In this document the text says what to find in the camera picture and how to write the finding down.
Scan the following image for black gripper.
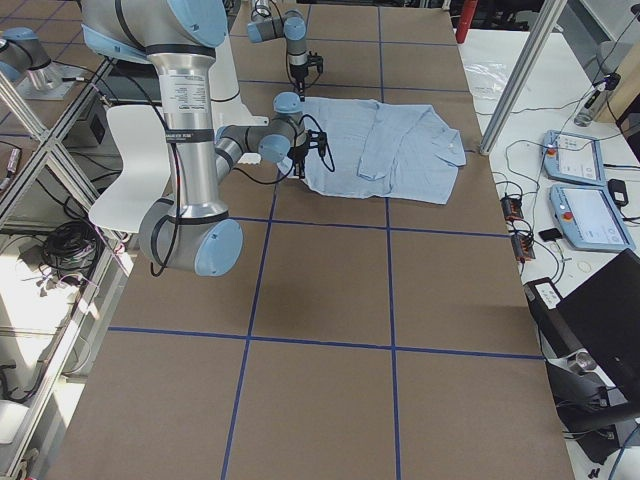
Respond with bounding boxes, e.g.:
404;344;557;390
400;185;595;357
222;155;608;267
290;63;309;102
288;138;309;179

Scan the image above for light blue button-up shirt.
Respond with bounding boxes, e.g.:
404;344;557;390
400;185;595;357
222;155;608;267
303;97;466;205

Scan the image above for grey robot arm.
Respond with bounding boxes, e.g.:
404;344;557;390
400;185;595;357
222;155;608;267
247;1;317;101
81;1;311;276

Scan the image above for white plastic chair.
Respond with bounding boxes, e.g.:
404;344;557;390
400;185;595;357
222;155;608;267
89;105;171;233

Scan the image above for red fire extinguisher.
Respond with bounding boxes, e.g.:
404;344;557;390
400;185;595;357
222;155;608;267
455;0;478;44

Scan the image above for orange black electronics box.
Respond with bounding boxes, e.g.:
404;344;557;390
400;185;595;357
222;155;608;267
500;196;524;221
511;233;536;263

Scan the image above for upper blue teach pendant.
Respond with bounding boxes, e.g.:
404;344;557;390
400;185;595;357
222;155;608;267
542;130;606;186

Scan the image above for blue teach pendant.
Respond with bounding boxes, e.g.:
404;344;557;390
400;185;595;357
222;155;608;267
542;130;606;186
549;183;635;253

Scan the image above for lower blue teach pendant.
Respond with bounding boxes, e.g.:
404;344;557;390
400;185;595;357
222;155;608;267
549;183;635;253

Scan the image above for black laptop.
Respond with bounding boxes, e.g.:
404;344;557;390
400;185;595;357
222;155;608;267
524;249;639;464

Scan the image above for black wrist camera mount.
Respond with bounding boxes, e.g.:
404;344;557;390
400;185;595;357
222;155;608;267
306;51;324;76
305;129;328;159

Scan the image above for grey aluminium frame post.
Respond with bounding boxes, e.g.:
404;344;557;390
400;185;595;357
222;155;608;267
478;0;567;156

